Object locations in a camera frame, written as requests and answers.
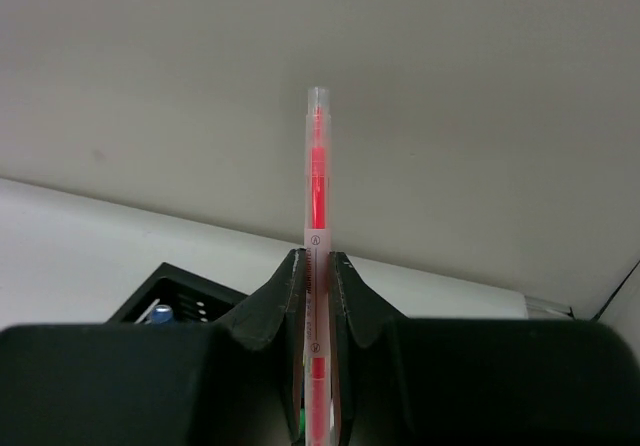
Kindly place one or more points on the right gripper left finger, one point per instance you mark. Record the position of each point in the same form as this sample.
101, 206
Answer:
235, 380

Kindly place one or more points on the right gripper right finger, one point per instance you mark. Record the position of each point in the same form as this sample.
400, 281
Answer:
426, 381

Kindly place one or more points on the red pen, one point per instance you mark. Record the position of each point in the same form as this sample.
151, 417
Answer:
317, 245

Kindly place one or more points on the black divided organizer box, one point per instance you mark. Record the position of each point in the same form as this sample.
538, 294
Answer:
191, 298

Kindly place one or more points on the blue item left compartment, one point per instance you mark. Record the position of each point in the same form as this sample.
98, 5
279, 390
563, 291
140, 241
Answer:
160, 314

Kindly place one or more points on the aluminium rail frame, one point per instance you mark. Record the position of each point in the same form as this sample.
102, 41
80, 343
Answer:
539, 309

